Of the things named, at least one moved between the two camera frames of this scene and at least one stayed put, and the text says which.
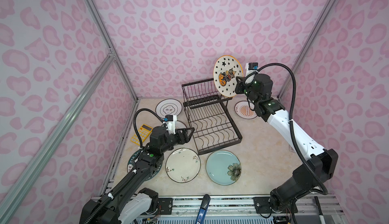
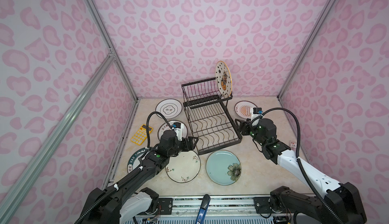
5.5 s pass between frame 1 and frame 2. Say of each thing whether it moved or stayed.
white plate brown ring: stayed
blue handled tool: stayed
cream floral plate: stayed
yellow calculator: stayed
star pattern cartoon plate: moved
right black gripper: moved
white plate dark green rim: stayed
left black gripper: moved
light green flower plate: stayed
